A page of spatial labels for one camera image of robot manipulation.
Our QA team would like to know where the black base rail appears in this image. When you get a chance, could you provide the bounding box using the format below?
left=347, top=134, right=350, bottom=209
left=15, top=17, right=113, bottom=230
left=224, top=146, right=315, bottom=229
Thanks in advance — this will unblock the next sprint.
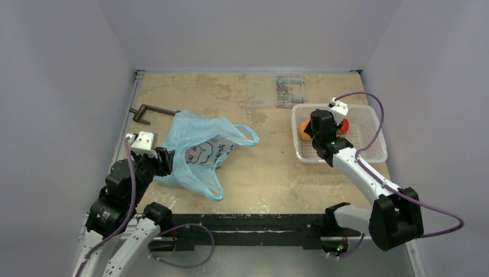
left=149, top=214, right=360, bottom=252

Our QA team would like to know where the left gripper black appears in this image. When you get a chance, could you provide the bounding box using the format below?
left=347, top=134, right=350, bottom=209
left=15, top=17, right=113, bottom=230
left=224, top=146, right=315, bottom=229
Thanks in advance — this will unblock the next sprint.
left=129, top=144, right=174, bottom=204

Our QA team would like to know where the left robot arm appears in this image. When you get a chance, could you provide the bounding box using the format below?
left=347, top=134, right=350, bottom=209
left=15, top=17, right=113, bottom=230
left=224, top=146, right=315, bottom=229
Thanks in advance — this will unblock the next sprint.
left=73, top=147, right=175, bottom=276

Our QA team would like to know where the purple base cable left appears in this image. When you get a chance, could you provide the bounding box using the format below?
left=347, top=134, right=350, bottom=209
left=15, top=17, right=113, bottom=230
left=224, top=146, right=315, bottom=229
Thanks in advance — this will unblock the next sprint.
left=146, top=223, right=216, bottom=268

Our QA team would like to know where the light blue plastic bag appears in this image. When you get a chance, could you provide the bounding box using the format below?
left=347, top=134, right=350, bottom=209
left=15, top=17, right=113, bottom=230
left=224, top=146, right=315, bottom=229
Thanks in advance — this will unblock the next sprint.
left=153, top=111, right=259, bottom=201

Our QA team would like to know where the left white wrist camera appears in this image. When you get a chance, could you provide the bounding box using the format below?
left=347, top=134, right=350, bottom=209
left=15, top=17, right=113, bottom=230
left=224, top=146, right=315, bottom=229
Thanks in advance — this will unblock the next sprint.
left=125, top=131, right=158, bottom=158

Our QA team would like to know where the orange fake peach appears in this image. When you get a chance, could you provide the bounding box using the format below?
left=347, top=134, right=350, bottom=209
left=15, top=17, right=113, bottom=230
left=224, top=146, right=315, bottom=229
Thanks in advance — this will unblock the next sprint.
left=298, top=121, right=312, bottom=141

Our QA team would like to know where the dark metal clamp handle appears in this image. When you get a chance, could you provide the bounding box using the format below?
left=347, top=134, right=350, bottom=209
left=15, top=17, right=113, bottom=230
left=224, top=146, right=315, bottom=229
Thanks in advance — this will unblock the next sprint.
left=128, top=104, right=180, bottom=125

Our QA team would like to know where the white plastic basket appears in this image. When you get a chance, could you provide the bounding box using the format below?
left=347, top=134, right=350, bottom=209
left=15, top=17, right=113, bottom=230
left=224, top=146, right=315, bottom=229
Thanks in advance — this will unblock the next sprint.
left=291, top=104, right=388, bottom=164

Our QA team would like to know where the red fake apple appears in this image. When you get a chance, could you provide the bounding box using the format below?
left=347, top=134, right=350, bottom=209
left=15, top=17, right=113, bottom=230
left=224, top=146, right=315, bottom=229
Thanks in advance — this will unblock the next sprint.
left=337, top=118, right=349, bottom=136

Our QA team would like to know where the clear compartment screw box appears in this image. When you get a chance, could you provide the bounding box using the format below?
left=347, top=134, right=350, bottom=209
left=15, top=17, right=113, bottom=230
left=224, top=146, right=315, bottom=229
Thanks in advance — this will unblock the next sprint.
left=245, top=73, right=307, bottom=108

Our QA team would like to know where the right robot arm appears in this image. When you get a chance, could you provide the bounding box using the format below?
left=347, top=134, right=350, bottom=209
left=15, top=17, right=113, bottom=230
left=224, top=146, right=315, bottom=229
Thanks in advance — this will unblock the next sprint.
left=305, top=109, right=424, bottom=251

